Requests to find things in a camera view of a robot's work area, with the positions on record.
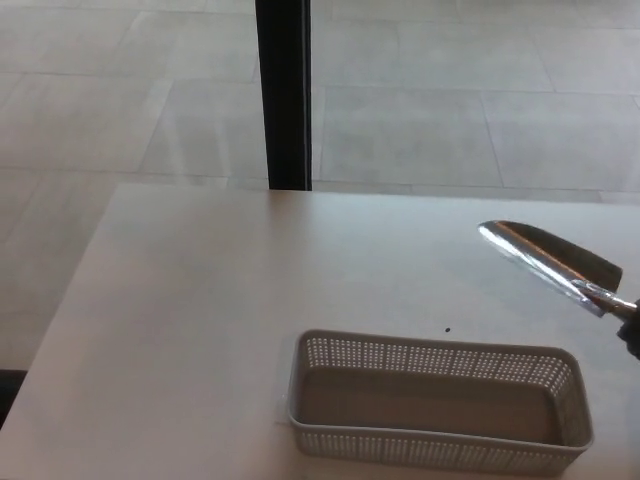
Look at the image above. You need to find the black vertical window frame post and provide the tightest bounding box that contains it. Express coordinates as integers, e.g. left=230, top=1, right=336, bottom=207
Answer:
left=253, top=0, right=314, bottom=192

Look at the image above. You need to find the grey perforated plastic basket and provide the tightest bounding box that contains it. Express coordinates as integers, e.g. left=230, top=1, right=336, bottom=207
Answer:
left=285, top=328, right=596, bottom=472

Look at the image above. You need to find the silver metal garden trowel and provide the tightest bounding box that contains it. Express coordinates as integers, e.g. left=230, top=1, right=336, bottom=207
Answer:
left=477, top=219, right=640, bottom=320

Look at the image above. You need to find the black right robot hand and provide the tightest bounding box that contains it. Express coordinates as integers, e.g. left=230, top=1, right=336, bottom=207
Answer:
left=615, top=297, right=640, bottom=360

